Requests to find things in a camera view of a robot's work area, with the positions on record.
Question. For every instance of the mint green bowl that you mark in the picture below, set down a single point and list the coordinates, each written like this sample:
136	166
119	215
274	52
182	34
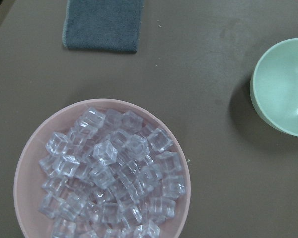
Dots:
274	87

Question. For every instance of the pile of clear ice cubes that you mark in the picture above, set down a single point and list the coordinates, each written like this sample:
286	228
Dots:
112	175

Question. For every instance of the pink bowl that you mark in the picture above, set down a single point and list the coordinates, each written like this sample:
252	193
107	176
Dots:
27	190

